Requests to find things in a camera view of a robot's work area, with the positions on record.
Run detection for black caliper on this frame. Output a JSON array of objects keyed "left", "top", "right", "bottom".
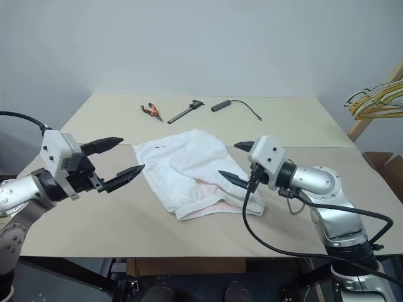
[{"left": 166, "top": 99, "right": 206, "bottom": 125}]

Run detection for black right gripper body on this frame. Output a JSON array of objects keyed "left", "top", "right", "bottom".
[{"left": 247, "top": 162, "right": 269, "bottom": 191}]

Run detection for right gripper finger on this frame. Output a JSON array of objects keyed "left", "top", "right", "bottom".
[
  {"left": 233, "top": 140, "right": 256, "bottom": 154},
  {"left": 218, "top": 170, "right": 250, "bottom": 189}
]

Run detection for orange black pliers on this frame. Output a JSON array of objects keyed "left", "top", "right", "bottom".
[{"left": 139, "top": 103, "right": 164, "bottom": 123}]

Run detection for wooden rack frame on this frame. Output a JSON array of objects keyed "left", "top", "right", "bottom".
[{"left": 346, "top": 60, "right": 403, "bottom": 148}]

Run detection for brown cardboard box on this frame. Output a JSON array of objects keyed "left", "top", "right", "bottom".
[{"left": 361, "top": 151, "right": 403, "bottom": 203}]

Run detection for white shorts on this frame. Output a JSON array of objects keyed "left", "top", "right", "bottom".
[{"left": 132, "top": 128, "right": 266, "bottom": 221}]

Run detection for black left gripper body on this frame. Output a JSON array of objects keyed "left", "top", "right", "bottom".
[{"left": 64, "top": 152, "right": 105, "bottom": 195}]

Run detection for clothes hangers bundle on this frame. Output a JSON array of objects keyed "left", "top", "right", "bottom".
[{"left": 348, "top": 93, "right": 403, "bottom": 122}]

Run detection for thin grey wire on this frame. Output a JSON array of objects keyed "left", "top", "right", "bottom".
[{"left": 284, "top": 159, "right": 305, "bottom": 217}]

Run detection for dark rounded object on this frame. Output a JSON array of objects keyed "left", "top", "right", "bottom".
[
  {"left": 224, "top": 280, "right": 253, "bottom": 302},
  {"left": 147, "top": 285, "right": 174, "bottom": 302}
]

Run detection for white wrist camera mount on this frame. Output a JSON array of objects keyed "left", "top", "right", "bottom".
[
  {"left": 247, "top": 135, "right": 287, "bottom": 191},
  {"left": 40, "top": 129, "right": 84, "bottom": 201}
]

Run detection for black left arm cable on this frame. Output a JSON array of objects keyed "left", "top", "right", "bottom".
[{"left": 0, "top": 111, "right": 53, "bottom": 133}]

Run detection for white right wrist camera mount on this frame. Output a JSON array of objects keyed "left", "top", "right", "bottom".
[{"left": 247, "top": 135, "right": 287, "bottom": 191}]

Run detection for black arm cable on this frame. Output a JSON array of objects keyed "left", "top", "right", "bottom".
[
  {"left": 241, "top": 179, "right": 403, "bottom": 286},
  {"left": 278, "top": 187, "right": 395, "bottom": 250},
  {"left": 0, "top": 111, "right": 53, "bottom": 133}
]

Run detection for black adapter with cable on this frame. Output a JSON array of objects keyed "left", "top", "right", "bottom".
[{"left": 210, "top": 99, "right": 264, "bottom": 121}]

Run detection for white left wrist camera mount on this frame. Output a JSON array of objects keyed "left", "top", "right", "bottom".
[{"left": 40, "top": 129, "right": 84, "bottom": 201}]

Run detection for brown panel under table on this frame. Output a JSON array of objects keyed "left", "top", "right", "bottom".
[{"left": 125, "top": 257, "right": 247, "bottom": 278}]

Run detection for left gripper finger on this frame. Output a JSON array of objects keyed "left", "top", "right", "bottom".
[
  {"left": 80, "top": 137, "right": 124, "bottom": 157},
  {"left": 97, "top": 164, "right": 145, "bottom": 194}
]

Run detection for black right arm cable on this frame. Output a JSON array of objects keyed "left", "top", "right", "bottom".
[
  {"left": 241, "top": 179, "right": 403, "bottom": 286},
  {"left": 278, "top": 187, "right": 395, "bottom": 250}
]

